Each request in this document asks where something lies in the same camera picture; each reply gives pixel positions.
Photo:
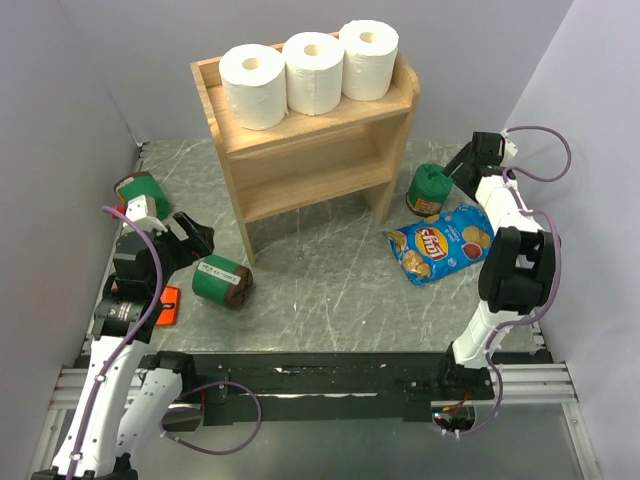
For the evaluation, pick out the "white paper towel roll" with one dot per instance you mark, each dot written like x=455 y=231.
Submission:
x=314 y=67

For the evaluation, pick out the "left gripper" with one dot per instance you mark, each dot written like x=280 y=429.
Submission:
x=197 y=244

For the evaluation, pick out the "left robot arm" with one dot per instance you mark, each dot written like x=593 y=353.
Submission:
x=108 y=428

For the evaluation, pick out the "green roll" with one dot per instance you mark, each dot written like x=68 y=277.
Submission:
x=143 y=183
x=428 y=190
x=222 y=281

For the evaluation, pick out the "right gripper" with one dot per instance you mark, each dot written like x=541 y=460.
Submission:
x=458 y=174

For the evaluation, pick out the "orange flat package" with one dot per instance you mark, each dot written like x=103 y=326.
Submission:
x=169 y=305

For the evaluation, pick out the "blue Lay's chips bag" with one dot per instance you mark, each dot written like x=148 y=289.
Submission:
x=442 y=244

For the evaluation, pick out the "wooden two-tier shelf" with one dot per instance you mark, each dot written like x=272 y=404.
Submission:
x=304 y=160

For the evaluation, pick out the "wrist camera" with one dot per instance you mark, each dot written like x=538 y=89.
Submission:
x=508 y=149
x=142 y=211

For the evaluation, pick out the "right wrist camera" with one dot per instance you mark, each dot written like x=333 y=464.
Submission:
x=508 y=149

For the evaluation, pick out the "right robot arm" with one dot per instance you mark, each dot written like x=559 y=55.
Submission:
x=518 y=272

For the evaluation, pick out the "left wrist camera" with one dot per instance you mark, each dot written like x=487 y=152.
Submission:
x=142 y=211

